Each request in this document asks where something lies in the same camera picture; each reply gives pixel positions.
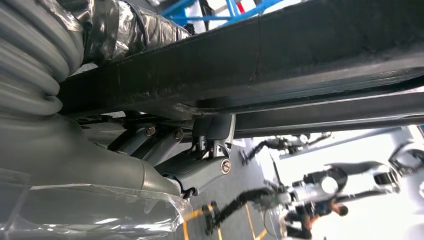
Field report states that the blue metal shelf rack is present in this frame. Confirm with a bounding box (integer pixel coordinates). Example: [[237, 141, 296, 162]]
[[160, 0, 286, 28]]

